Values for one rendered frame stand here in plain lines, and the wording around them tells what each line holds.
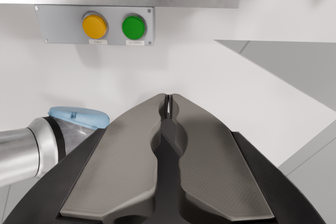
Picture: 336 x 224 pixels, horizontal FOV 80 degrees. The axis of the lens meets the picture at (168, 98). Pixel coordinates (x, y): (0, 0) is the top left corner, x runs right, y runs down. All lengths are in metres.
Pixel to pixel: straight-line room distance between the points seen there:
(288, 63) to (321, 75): 0.27
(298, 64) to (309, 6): 1.15
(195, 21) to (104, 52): 0.23
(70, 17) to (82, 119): 0.18
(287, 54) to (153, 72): 1.22
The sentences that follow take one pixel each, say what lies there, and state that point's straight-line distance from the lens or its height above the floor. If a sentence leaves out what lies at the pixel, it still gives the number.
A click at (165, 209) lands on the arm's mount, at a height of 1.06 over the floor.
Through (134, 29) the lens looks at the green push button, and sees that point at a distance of 0.38.
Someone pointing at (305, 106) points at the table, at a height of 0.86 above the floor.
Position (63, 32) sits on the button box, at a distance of 0.44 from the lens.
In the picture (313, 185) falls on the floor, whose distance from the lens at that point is 2.71.
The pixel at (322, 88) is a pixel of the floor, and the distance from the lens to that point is 1.89.
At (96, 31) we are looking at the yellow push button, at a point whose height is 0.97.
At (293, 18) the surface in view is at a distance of 0.56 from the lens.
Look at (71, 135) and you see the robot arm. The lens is 0.40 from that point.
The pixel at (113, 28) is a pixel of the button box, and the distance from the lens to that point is 0.40.
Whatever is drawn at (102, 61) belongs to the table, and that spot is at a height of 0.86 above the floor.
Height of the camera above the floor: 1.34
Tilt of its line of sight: 59 degrees down
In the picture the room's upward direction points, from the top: 179 degrees counter-clockwise
